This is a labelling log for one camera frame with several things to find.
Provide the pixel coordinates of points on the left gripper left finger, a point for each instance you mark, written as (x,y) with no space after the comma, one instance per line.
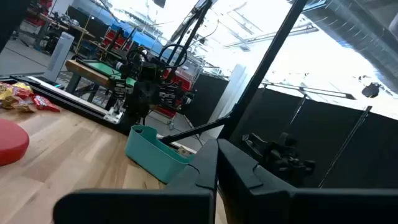
(155,205)

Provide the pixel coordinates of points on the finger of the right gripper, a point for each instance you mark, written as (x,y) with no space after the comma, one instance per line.
(149,102)
(133,102)

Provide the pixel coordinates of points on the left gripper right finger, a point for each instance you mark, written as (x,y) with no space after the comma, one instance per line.
(311,205)

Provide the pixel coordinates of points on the teal plastic bin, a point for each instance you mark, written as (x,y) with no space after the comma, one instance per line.
(149,152)

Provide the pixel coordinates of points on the orange brown candy packet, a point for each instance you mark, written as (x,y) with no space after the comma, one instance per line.
(8,102)

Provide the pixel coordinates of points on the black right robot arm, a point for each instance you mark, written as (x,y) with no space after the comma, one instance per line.
(135,67)

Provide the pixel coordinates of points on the yellow red candy packet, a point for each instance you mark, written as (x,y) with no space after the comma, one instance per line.
(6,93)

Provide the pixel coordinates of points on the red storage cart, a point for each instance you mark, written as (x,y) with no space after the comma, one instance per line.
(182,82)

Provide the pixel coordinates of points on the green top workbench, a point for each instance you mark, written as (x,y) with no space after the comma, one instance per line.
(99,70)

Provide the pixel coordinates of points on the red shelf bins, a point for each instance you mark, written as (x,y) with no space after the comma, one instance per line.
(110,37)

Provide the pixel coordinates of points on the white partition panel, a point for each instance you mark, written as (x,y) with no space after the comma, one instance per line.
(230,93)

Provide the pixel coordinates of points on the white tower fan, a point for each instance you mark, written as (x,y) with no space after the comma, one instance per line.
(59,56)

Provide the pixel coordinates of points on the red desk lamp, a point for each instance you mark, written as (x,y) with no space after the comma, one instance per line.
(11,143)

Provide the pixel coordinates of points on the black hanging spotlight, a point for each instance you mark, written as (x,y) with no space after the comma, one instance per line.
(371,90)

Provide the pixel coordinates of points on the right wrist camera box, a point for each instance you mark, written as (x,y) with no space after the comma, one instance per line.
(149,71)

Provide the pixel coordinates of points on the black exterior camera mount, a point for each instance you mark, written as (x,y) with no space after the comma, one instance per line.
(280,158)

